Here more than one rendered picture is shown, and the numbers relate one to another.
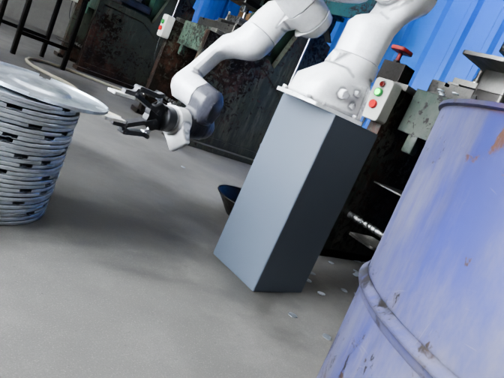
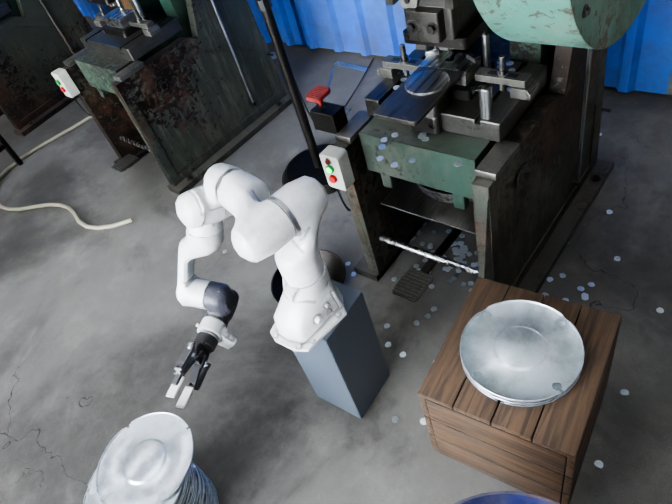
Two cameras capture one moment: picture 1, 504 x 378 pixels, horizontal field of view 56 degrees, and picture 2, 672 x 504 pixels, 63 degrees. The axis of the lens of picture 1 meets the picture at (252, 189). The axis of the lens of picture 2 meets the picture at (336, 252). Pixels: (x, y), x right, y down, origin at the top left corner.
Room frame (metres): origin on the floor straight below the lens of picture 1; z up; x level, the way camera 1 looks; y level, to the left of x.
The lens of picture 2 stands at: (0.19, -0.25, 1.60)
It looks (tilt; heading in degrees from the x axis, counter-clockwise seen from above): 45 degrees down; 3
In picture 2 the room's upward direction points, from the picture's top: 20 degrees counter-clockwise
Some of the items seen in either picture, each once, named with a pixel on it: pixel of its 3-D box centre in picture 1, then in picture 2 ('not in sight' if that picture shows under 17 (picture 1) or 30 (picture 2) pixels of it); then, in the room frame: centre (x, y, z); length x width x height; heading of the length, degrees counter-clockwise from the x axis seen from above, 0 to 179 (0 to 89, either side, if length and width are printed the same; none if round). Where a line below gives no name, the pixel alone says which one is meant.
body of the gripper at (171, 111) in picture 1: (157, 116); (202, 349); (1.31, 0.32, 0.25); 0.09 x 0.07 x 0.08; 152
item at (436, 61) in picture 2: not in sight; (449, 66); (1.62, -0.67, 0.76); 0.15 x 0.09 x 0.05; 41
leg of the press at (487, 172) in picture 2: not in sight; (557, 142); (1.52, -0.95, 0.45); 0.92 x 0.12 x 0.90; 131
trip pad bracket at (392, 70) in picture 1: (388, 88); (333, 131); (1.71, -0.29, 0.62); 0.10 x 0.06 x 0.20; 41
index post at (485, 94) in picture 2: not in sight; (485, 101); (1.41, -0.69, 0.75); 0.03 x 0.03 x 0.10; 41
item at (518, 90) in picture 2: not in sight; (505, 73); (1.50, -0.78, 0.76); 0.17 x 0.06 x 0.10; 41
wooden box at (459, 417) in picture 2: not in sight; (520, 388); (0.90, -0.56, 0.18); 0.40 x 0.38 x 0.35; 137
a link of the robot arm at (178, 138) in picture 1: (176, 129); (218, 334); (1.36, 0.27, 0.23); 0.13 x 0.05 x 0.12; 62
